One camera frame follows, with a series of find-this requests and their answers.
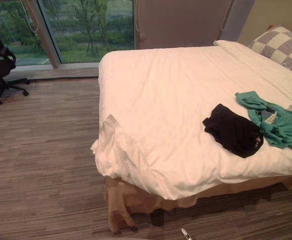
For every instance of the beige bed skirt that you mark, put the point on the beige bed skirt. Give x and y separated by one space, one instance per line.
120 200

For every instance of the black cloth garment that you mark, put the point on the black cloth garment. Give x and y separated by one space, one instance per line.
235 135

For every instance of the green cloth garment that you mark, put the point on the green cloth garment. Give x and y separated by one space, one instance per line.
283 125

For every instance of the white duvet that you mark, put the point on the white duvet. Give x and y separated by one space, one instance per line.
160 100

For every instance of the grey white checkered pillow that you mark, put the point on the grey white checkered pillow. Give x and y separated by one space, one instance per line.
280 47

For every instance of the grey window frame post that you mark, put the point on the grey window frame post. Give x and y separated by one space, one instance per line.
47 32

